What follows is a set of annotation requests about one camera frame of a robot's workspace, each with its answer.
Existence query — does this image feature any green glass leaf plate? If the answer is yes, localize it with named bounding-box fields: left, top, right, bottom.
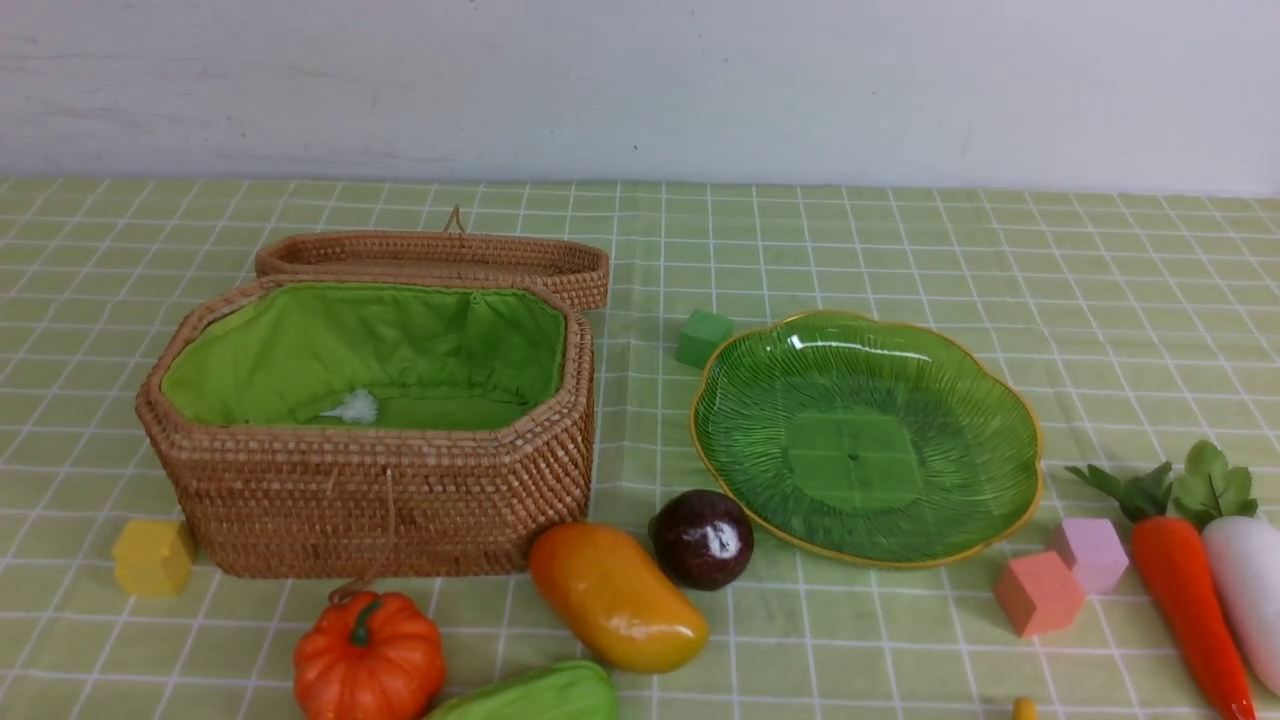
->
left=689, top=310, right=1046, bottom=569

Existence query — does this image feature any yellow toy banana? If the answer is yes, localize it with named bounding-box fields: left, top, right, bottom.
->
left=1010, top=696, right=1041, bottom=720

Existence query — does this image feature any green checkered tablecloth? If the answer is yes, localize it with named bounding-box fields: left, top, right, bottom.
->
left=1, top=178, right=1279, bottom=719

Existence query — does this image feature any woven rattan basket green lining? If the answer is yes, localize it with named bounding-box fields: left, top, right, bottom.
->
left=136, top=274, right=596, bottom=585

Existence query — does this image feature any orange toy pumpkin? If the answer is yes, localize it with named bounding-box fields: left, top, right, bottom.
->
left=292, top=591, right=447, bottom=719

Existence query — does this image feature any orange toy carrot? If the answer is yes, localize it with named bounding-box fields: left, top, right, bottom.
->
left=1065, top=462, right=1256, bottom=719

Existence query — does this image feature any yellow foam cube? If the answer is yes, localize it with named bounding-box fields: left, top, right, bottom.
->
left=111, top=518, right=197, bottom=598

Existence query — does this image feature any white toy radish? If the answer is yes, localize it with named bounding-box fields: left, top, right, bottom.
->
left=1172, top=439, right=1279, bottom=694

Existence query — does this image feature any woven rattan basket lid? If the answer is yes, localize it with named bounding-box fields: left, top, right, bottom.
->
left=255, top=208, right=611, bottom=313

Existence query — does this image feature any dark purple toy plum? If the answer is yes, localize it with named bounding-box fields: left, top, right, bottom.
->
left=648, top=489, right=755, bottom=592

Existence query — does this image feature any yellow orange toy mango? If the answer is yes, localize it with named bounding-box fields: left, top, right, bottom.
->
left=527, top=521, right=710, bottom=675

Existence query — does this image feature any pink foam cube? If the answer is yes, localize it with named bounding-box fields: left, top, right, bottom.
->
left=1050, top=518, right=1130, bottom=594

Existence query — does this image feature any green toy cucumber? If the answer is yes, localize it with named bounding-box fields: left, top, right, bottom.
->
left=428, top=660, right=620, bottom=719

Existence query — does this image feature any green foam cube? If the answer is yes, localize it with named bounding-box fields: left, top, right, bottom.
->
left=675, top=309, right=735, bottom=370

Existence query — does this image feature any white tag in basket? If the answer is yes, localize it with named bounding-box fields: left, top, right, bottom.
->
left=317, top=388, right=379, bottom=427

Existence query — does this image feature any salmon foam cube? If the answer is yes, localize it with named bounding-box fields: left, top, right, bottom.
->
left=993, top=551, right=1085, bottom=638

